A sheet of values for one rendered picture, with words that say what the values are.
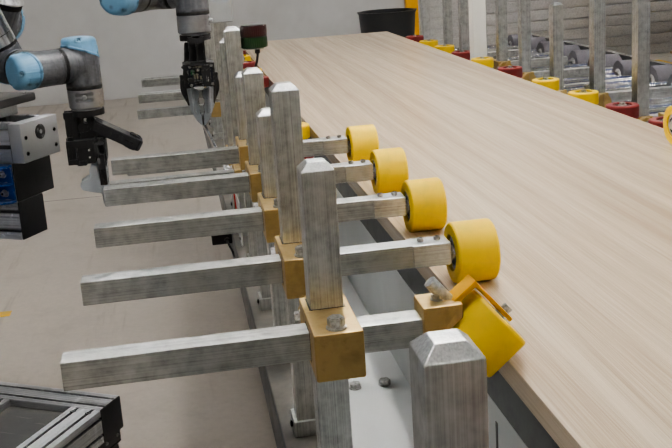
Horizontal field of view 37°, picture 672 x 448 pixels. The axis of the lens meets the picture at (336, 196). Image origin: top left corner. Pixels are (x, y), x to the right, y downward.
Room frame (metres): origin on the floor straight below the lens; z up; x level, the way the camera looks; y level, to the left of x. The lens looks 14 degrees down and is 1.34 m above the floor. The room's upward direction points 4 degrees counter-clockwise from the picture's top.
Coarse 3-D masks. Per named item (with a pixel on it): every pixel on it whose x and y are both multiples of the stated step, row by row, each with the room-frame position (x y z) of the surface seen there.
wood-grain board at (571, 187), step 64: (320, 64) 3.77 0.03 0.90; (384, 64) 3.64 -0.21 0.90; (448, 64) 3.52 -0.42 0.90; (320, 128) 2.43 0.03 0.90; (384, 128) 2.38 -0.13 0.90; (448, 128) 2.32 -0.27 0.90; (512, 128) 2.27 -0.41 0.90; (576, 128) 2.22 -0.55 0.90; (640, 128) 2.18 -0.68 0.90; (448, 192) 1.72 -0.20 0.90; (512, 192) 1.69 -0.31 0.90; (576, 192) 1.66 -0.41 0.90; (640, 192) 1.64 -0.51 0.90; (512, 256) 1.34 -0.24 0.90; (576, 256) 1.32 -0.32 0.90; (640, 256) 1.30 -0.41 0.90; (512, 320) 1.10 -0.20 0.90; (576, 320) 1.09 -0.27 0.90; (640, 320) 1.08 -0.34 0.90; (512, 384) 0.98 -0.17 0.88; (576, 384) 0.92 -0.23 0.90; (640, 384) 0.91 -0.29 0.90
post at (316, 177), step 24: (312, 168) 1.00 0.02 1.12; (312, 192) 0.99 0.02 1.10; (312, 216) 0.99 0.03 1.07; (336, 216) 1.00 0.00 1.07; (312, 240) 0.99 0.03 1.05; (336, 240) 1.00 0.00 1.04; (312, 264) 0.99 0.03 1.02; (336, 264) 1.00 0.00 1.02; (312, 288) 0.99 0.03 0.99; (336, 288) 1.00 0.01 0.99; (336, 384) 1.00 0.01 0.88; (336, 408) 1.00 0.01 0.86; (336, 432) 1.00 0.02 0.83
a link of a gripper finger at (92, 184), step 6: (90, 168) 2.14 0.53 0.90; (96, 168) 2.14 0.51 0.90; (90, 174) 2.14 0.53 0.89; (96, 174) 2.14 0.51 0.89; (84, 180) 2.14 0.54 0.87; (90, 180) 2.14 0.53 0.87; (96, 180) 2.14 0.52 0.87; (84, 186) 2.14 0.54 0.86; (90, 186) 2.14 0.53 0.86; (96, 186) 2.14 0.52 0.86; (102, 186) 2.13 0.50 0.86; (96, 192) 2.14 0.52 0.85; (102, 192) 2.14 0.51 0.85
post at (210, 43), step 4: (212, 24) 3.47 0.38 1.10; (212, 28) 3.47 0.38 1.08; (208, 32) 3.47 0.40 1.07; (212, 32) 3.47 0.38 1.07; (212, 36) 3.47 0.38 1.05; (208, 40) 3.47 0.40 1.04; (212, 40) 3.47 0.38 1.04; (208, 44) 3.47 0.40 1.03; (212, 44) 3.47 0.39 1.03; (208, 48) 3.47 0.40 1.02; (212, 48) 3.47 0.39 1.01; (208, 52) 3.47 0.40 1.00; (212, 52) 3.47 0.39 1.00; (208, 56) 3.46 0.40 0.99; (212, 56) 3.47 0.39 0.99; (216, 64) 3.47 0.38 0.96; (216, 68) 3.47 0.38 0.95; (216, 120) 3.47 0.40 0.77; (220, 120) 3.47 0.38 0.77; (216, 124) 3.47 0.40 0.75; (220, 124) 3.47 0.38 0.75; (216, 128) 3.47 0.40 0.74; (220, 128) 3.47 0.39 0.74; (216, 132) 3.47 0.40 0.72; (220, 132) 3.47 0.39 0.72
